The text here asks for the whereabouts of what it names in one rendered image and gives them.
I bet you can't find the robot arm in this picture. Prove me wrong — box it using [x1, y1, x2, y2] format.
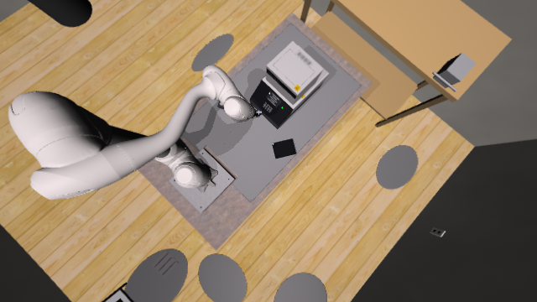
[8, 65, 254, 200]

